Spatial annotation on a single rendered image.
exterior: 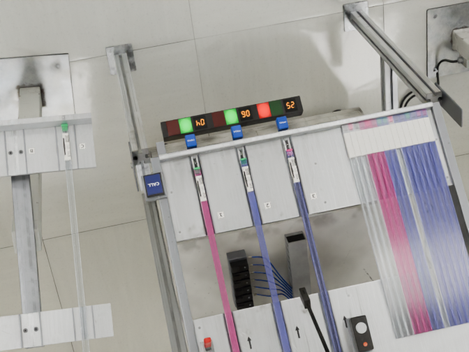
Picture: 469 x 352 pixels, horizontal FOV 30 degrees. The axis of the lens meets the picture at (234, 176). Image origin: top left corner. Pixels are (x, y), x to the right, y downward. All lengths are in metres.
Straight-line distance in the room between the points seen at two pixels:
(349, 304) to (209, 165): 0.45
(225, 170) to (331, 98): 0.92
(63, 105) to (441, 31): 1.22
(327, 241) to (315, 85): 0.66
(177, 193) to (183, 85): 0.79
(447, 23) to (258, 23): 0.61
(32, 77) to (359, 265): 1.11
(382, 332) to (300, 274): 0.42
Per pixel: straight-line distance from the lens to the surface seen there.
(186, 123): 2.07
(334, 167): 2.06
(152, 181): 1.98
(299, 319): 1.99
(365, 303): 2.01
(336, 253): 2.41
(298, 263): 2.33
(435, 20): 2.89
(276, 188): 2.03
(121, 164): 2.85
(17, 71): 2.70
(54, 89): 2.72
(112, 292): 3.12
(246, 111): 2.09
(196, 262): 2.32
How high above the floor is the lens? 2.50
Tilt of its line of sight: 59 degrees down
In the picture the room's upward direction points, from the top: 159 degrees clockwise
